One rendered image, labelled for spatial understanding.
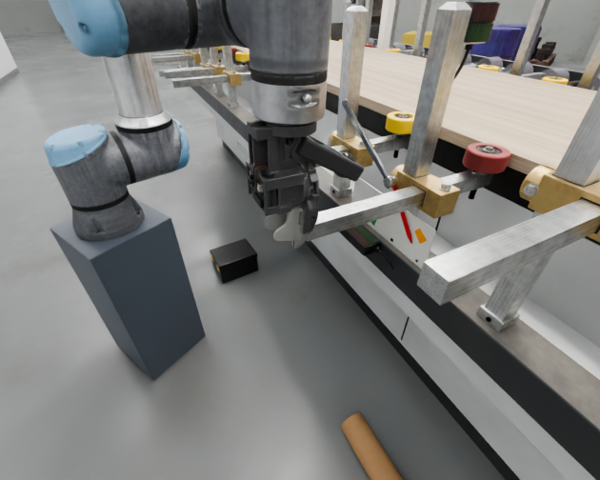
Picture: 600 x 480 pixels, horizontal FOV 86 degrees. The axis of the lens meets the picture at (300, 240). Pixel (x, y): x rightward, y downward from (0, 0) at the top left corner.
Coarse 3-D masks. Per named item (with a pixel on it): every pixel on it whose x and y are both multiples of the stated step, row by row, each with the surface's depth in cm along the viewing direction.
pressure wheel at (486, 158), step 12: (480, 144) 66; (492, 144) 66; (468, 156) 64; (480, 156) 62; (492, 156) 61; (504, 156) 61; (468, 168) 65; (480, 168) 63; (492, 168) 62; (504, 168) 63
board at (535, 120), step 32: (384, 64) 145; (416, 64) 145; (384, 96) 99; (416, 96) 99; (480, 96) 99; (512, 96) 99; (544, 96) 99; (576, 96) 99; (448, 128) 76; (480, 128) 76; (512, 128) 76; (544, 128) 76; (576, 128) 76; (512, 160) 64; (544, 160) 61
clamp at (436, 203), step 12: (396, 168) 66; (408, 180) 63; (420, 180) 61; (432, 180) 61; (432, 192) 58; (444, 192) 57; (456, 192) 58; (432, 204) 59; (444, 204) 58; (432, 216) 59
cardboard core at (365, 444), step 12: (348, 420) 102; (360, 420) 102; (348, 432) 101; (360, 432) 99; (372, 432) 100; (360, 444) 97; (372, 444) 96; (360, 456) 96; (372, 456) 94; (384, 456) 94; (372, 468) 92; (384, 468) 91
